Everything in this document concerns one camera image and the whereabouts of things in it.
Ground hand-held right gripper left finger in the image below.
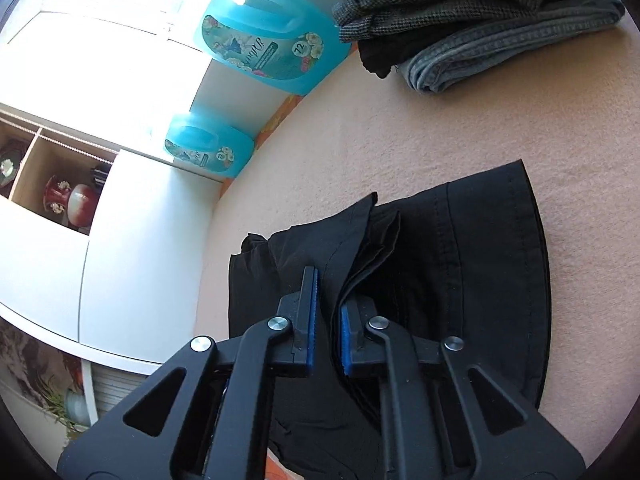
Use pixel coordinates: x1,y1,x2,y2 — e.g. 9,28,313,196
56,266,321,480

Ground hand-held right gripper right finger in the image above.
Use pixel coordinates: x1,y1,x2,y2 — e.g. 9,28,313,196
339,299,586,480

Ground black pants with pink waistband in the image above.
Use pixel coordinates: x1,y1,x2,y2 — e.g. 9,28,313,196
229,159,551,480

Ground folded grey tweed pants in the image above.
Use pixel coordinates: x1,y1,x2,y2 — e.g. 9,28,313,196
332,0,618,44

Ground white cabinet with wooden niches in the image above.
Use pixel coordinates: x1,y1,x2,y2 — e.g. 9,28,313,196
0,20,236,433

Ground large blue detergent bottle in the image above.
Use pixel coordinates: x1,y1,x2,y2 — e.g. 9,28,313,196
164,112,256,177
192,0,354,96

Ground beige blanket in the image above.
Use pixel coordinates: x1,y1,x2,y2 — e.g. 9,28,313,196
200,0,640,467

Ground pale blue vase with plant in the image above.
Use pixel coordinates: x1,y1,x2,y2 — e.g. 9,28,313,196
42,374,92,426

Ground dark books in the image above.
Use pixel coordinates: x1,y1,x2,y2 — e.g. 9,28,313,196
90,162,115,187

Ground red and white vase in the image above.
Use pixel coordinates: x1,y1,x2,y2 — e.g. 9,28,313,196
44,175,99,227

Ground folded black garment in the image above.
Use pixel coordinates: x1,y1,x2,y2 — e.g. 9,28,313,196
357,34,427,80

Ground folded grey-blue jeans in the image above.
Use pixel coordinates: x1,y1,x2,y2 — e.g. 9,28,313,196
399,0,627,94

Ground dark decorated jar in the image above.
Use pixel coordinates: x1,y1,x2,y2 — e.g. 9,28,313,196
0,142,27,197

